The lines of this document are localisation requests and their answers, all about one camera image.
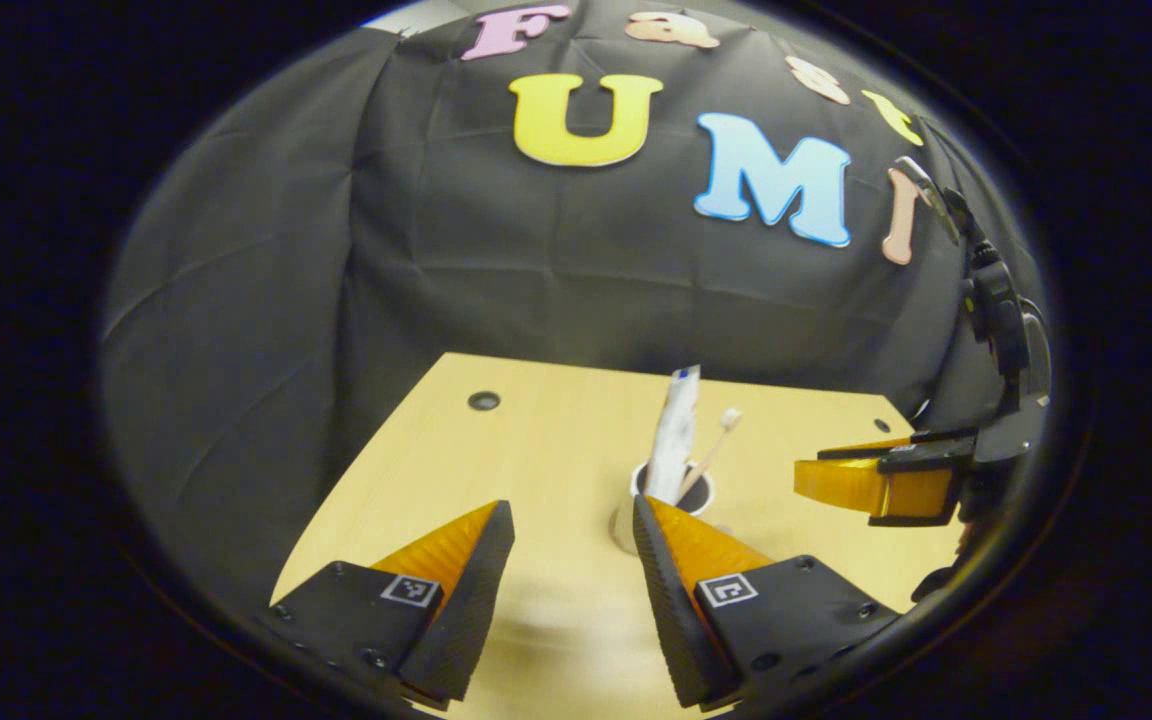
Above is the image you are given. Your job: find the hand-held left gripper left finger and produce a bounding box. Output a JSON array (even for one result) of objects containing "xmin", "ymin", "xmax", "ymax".
[{"xmin": 269, "ymin": 500, "xmax": 517, "ymax": 711}]

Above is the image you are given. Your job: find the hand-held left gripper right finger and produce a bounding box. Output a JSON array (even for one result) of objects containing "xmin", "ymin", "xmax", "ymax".
[{"xmin": 633, "ymin": 494, "xmax": 902, "ymax": 711}]

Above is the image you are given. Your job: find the white cup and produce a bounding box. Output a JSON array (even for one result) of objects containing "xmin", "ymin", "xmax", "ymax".
[{"xmin": 611, "ymin": 460, "xmax": 718, "ymax": 557}]

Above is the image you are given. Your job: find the wooden toothbrush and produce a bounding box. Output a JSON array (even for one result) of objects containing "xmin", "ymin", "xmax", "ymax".
[{"xmin": 676, "ymin": 408, "xmax": 745, "ymax": 501}]

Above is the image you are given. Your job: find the white toothpaste tube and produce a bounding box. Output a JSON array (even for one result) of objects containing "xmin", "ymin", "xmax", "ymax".
[{"xmin": 644, "ymin": 365, "xmax": 703, "ymax": 507}]

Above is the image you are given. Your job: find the wooden desktop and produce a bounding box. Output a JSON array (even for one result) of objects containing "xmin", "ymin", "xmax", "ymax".
[{"xmin": 271, "ymin": 352, "xmax": 967, "ymax": 720}]

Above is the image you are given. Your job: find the black backdrop cloth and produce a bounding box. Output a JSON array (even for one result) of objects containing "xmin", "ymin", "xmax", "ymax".
[{"xmin": 101, "ymin": 0, "xmax": 1057, "ymax": 611}]

